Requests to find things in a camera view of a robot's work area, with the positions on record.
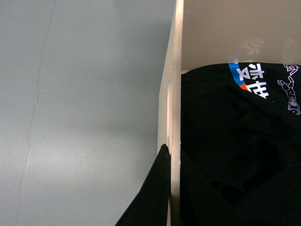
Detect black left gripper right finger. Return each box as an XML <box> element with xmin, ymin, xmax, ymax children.
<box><xmin>181</xmin><ymin>152</ymin><xmax>219</xmax><ymax>226</ymax></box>

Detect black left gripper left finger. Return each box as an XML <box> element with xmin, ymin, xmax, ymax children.
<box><xmin>116</xmin><ymin>144</ymin><xmax>170</xmax><ymax>226</ymax></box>

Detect beige plastic laundry hamper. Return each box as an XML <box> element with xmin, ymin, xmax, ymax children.
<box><xmin>158</xmin><ymin>0</ymin><xmax>301</xmax><ymax>226</ymax></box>

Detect black printed t-shirt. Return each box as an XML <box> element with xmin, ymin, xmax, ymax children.
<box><xmin>181</xmin><ymin>63</ymin><xmax>301</xmax><ymax>226</ymax></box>

